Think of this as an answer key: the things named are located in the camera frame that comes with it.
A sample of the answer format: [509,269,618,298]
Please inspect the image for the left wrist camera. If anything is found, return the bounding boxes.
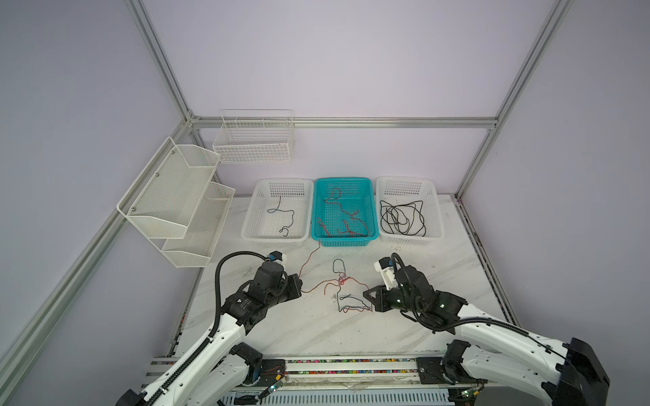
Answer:
[267,250,287,266]

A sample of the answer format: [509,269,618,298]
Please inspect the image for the teal plastic basket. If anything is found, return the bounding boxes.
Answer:
[311,177,379,247]

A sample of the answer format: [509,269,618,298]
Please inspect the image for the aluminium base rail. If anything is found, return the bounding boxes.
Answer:
[126,348,555,405]

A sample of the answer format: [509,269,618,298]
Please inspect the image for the white plastic basket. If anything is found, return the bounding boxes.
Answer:
[241,178,315,244]
[375,176,445,245]

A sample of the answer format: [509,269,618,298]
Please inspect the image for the white mesh shelf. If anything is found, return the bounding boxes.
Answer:
[162,182,235,268]
[117,138,220,240]

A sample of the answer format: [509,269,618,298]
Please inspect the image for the aluminium frame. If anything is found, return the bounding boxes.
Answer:
[1,1,554,355]

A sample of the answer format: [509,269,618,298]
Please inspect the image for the red blue black cables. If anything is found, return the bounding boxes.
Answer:
[298,240,374,314]

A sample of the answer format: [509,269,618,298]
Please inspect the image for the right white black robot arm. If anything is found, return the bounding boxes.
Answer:
[363,253,610,405]

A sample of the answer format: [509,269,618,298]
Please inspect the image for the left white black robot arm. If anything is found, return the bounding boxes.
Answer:
[117,250,302,405]

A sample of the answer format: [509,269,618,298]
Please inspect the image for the upper white mesh shelf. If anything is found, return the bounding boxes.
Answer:
[117,138,220,240]

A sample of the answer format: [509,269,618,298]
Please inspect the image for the white wire wall basket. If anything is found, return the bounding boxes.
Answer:
[213,109,295,164]

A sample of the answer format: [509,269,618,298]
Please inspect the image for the blue cable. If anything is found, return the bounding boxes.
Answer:
[266,195,296,238]
[332,258,374,313]

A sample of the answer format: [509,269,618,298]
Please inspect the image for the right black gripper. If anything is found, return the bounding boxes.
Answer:
[360,281,421,312]

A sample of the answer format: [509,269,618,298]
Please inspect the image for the lower white mesh shelf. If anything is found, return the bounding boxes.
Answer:
[162,182,235,268]

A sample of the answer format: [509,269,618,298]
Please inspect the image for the right white plastic basket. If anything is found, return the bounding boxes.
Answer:
[375,176,445,245]

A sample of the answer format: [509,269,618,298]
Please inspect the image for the left white plastic basket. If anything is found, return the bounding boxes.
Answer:
[241,178,315,244]

